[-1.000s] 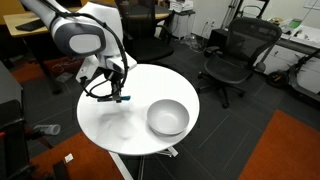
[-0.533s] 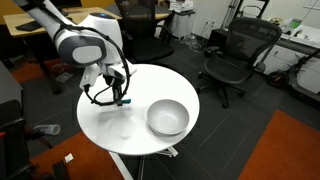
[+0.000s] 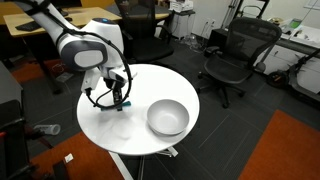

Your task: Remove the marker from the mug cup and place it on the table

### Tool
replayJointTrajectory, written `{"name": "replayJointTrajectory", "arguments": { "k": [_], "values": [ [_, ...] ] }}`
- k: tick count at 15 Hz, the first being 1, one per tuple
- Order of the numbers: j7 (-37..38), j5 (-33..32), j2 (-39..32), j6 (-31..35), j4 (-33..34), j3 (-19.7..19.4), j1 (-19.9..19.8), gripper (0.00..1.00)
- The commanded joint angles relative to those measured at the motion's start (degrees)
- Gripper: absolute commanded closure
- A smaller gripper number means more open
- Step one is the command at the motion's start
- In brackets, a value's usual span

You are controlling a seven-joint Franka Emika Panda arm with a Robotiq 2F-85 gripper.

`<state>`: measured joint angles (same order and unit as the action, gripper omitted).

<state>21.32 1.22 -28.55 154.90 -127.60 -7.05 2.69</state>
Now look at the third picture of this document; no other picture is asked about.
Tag black keyboard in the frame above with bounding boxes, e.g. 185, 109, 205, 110
14, 20, 43, 33

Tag black electric scooter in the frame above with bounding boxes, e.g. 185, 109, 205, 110
265, 49, 320, 105

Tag white cylinder bottle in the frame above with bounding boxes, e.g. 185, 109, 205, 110
33, 123, 62, 136

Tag white round bowl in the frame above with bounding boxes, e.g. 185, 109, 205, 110
146, 98, 191, 137

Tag small white paper tag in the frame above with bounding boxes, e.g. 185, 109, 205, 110
63, 153, 75, 164

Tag long white desk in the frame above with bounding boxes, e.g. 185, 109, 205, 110
254, 18, 320, 95

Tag white device on cabinet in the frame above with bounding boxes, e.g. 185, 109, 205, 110
169, 0, 194, 14

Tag black computer case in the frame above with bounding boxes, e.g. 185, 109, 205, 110
209, 28, 232, 52

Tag black equipment stand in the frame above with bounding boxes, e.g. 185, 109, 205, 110
0, 99, 38, 180

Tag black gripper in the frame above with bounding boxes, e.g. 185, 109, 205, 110
103, 77, 125, 106

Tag green box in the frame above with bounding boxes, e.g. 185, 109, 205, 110
289, 18, 303, 30

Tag black mesh office chair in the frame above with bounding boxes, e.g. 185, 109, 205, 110
197, 16, 283, 109

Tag wooden desk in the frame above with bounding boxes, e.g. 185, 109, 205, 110
3, 6, 171, 38

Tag white table base legs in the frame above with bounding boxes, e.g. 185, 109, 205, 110
109, 146, 180, 180

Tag black high-back office chair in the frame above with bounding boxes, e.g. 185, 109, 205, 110
114, 0, 176, 64

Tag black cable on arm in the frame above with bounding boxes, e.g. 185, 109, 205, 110
54, 28, 134, 111

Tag teal marker pen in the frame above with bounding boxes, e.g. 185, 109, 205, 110
100, 101, 132, 112

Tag white pedestal cabinet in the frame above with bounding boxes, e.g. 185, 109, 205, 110
171, 11, 196, 40

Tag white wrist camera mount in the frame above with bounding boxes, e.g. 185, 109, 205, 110
80, 68, 101, 95

